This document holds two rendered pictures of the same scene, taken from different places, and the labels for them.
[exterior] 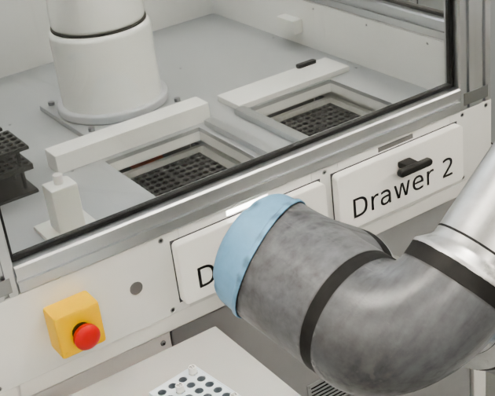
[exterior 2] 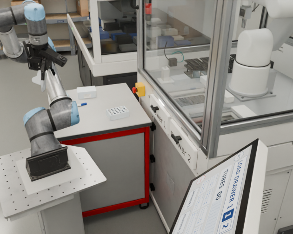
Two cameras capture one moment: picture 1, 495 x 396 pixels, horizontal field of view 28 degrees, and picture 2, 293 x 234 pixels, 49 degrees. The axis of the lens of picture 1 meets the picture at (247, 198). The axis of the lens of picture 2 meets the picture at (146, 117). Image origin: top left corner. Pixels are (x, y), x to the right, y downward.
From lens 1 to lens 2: 2.28 m
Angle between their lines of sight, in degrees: 86
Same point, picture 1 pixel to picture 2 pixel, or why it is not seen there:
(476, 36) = (206, 126)
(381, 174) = (176, 133)
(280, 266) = not seen: hidden behind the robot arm
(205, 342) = (145, 119)
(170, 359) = (142, 114)
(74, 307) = (138, 84)
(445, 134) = (189, 146)
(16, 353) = not seen: hidden behind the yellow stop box
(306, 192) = (165, 113)
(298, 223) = not seen: hidden behind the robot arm
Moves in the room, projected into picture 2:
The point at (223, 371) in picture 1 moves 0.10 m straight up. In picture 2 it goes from (131, 120) to (131, 105)
